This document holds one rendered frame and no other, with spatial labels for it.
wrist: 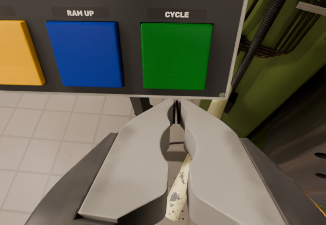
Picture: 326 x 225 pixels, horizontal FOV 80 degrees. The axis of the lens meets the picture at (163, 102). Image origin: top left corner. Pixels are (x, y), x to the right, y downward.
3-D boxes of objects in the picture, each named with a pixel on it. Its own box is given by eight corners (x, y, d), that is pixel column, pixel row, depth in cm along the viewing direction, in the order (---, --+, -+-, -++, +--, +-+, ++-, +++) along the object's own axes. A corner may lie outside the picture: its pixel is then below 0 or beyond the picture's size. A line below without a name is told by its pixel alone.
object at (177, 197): (177, 222, 50) (178, 224, 45) (158, 212, 51) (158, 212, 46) (232, 91, 68) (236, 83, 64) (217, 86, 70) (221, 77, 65)
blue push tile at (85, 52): (122, 88, 24) (115, 23, 20) (62, 86, 24) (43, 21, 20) (125, 82, 25) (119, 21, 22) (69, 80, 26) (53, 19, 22)
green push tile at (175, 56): (205, 91, 23) (214, 25, 20) (143, 89, 24) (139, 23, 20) (203, 85, 25) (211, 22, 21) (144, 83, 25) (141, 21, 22)
